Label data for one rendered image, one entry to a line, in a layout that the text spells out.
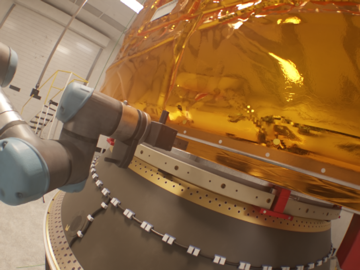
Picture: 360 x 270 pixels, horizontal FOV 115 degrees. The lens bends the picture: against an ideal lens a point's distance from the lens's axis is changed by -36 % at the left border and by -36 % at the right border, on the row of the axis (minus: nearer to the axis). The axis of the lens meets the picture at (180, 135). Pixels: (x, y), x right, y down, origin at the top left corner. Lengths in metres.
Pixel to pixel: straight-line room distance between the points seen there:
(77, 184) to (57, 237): 0.55
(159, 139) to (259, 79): 0.33
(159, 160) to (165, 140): 0.24
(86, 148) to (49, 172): 0.11
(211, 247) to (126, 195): 0.34
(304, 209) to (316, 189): 0.20
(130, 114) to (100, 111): 0.06
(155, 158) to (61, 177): 0.40
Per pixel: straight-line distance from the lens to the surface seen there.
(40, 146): 0.24
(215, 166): 0.57
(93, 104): 0.31
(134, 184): 0.67
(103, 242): 0.67
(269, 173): 0.48
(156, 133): 0.35
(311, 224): 0.79
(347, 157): 0.47
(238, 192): 0.53
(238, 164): 0.51
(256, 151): 0.50
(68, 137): 0.32
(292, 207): 0.62
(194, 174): 0.54
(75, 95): 0.31
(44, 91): 7.96
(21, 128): 0.25
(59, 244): 0.84
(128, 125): 0.34
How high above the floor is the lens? 1.76
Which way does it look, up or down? 3 degrees up
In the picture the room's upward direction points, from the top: 20 degrees clockwise
